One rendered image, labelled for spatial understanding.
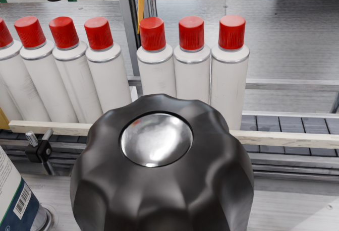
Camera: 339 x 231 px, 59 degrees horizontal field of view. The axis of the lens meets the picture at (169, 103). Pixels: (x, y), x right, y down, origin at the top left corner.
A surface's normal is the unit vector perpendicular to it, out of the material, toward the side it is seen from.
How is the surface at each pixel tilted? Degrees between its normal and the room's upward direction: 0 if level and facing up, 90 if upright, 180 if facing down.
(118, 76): 90
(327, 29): 0
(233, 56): 42
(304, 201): 0
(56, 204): 0
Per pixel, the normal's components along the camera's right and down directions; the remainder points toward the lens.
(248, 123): -0.07, -0.74
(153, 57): -0.09, -0.11
